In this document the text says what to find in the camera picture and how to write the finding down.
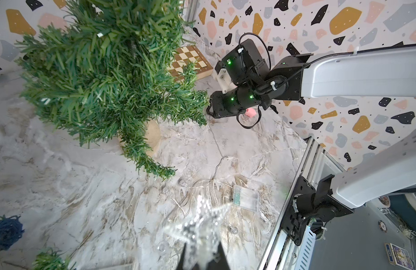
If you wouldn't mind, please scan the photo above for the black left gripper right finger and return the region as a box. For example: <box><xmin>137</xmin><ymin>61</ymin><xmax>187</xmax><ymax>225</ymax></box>
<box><xmin>209</xmin><ymin>243</ymin><xmax>230</xmax><ymax>270</ymax></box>

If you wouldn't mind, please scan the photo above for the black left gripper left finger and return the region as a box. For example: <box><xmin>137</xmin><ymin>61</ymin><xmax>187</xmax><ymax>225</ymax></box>
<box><xmin>176</xmin><ymin>244</ymin><xmax>189</xmax><ymax>270</ymax></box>

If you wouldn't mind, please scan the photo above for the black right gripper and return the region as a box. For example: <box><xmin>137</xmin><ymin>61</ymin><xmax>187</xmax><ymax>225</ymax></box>
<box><xmin>206</xmin><ymin>90</ymin><xmax>242</xmax><ymax>118</ymax></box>

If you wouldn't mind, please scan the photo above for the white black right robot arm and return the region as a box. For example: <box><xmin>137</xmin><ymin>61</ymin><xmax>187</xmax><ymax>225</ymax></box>
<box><xmin>206</xmin><ymin>33</ymin><xmax>416</xmax><ymax>245</ymax></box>

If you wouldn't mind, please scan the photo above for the green left christmas tree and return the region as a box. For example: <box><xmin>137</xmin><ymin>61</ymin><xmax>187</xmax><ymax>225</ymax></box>
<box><xmin>32</xmin><ymin>249</ymin><xmax>76</xmax><ymax>270</ymax></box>

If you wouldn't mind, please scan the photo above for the green christmas tree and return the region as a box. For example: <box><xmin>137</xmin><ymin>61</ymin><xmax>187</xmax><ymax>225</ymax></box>
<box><xmin>17</xmin><ymin>1</ymin><xmax>209</xmax><ymax>179</ymax></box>
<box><xmin>32</xmin><ymin>249</ymin><xmax>76</xmax><ymax>270</ymax></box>

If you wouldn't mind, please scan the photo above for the green right christmas tree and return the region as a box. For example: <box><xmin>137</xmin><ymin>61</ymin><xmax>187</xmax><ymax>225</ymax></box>
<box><xmin>17</xmin><ymin>1</ymin><xmax>209</xmax><ymax>179</ymax></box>

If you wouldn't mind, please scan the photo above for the pink small toy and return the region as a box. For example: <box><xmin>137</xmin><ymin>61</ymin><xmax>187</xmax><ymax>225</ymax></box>
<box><xmin>245</xmin><ymin>108</ymin><xmax>258</xmax><ymax>118</ymax></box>

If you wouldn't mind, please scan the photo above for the wooden chess board box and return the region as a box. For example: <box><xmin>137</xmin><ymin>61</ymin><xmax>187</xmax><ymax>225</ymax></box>
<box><xmin>167</xmin><ymin>45</ymin><xmax>214</xmax><ymax>82</ymax></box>

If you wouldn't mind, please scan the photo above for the clear battery box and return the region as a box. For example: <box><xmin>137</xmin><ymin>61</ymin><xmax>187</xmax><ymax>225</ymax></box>
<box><xmin>232</xmin><ymin>185</ymin><xmax>259</xmax><ymax>212</ymax></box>

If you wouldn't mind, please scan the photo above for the metal right corner post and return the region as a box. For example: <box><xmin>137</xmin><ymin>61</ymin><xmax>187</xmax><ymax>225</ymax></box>
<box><xmin>182</xmin><ymin>0</ymin><xmax>200</xmax><ymax>22</ymax></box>

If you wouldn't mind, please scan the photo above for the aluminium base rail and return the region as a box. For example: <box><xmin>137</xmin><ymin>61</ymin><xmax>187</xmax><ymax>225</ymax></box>
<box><xmin>258</xmin><ymin>137</ymin><xmax>354</xmax><ymax>270</ymax></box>

